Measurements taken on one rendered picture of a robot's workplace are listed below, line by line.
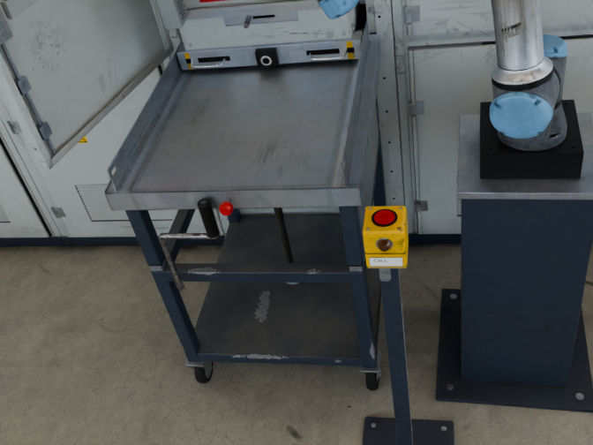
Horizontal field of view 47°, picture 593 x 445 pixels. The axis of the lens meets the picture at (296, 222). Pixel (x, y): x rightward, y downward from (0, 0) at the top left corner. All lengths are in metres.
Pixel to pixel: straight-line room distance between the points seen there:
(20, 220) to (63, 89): 1.15
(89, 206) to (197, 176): 1.15
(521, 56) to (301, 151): 0.57
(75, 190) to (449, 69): 1.45
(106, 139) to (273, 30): 0.81
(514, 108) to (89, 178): 1.70
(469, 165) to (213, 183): 0.61
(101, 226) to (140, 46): 0.91
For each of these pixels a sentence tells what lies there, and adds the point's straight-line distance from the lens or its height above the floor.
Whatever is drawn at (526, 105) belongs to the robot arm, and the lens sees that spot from 1.40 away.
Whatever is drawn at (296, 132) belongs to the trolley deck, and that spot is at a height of 0.82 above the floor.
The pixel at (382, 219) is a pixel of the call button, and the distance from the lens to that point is 1.32.
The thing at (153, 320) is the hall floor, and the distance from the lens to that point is 2.53.
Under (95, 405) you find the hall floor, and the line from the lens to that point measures 2.38.
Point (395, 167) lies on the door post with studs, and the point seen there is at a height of 0.36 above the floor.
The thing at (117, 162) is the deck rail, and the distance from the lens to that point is 1.71.
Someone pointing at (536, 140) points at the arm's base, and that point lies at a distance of 1.61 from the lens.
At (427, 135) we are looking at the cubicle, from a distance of 2.24.
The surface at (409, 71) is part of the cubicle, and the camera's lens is 2.12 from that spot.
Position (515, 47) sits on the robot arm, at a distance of 1.37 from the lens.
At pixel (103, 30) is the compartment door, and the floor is 1.03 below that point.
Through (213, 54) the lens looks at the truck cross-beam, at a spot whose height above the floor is 0.88.
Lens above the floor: 1.78
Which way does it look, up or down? 41 degrees down
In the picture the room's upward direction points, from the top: 12 degrees counter-clockwise
